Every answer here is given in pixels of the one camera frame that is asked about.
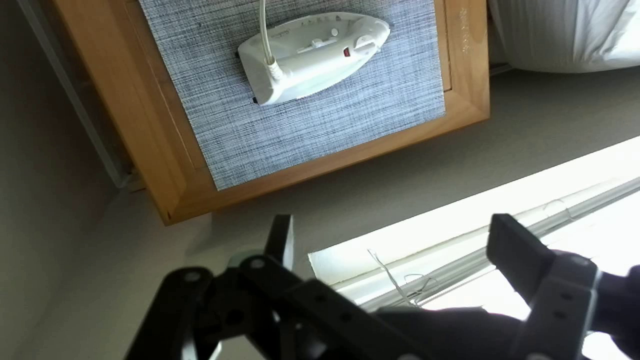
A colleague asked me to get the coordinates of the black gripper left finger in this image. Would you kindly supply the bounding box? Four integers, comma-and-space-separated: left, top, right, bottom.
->
125, 211, 428, 360

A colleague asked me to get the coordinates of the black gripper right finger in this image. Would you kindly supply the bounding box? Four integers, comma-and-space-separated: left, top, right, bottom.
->
485, 211, 640, 360

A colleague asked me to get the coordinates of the white pressing iron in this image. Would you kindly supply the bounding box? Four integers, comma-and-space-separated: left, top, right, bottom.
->
236, 10, 393, 108

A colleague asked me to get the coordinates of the white window sill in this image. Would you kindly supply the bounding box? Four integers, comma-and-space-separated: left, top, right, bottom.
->
306, 136, 640, 287

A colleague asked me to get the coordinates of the white fabric bundle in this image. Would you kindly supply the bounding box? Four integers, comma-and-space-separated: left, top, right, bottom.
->
487, 0, 640, 73

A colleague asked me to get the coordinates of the white iron power cord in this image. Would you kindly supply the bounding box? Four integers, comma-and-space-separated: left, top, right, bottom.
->
258, 0, 276, 68

